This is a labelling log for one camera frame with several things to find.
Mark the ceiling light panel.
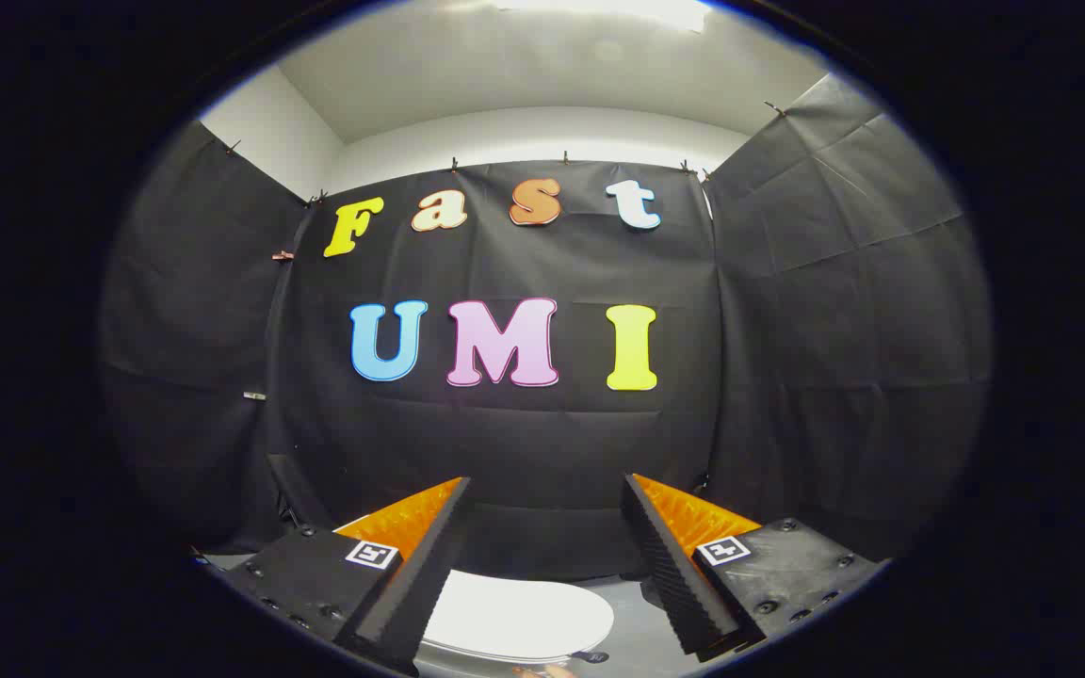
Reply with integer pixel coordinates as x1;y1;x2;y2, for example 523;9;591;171
495;0;715;34

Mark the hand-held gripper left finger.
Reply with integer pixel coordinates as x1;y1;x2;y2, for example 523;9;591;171
192;476;473;677

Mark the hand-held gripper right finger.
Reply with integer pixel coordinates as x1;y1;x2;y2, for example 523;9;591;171
622;473;887;663

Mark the white toilet lid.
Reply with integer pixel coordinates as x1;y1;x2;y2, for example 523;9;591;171
420;569;617;666

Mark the black backdrop cloth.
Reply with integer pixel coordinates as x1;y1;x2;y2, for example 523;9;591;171
100;73;993;580

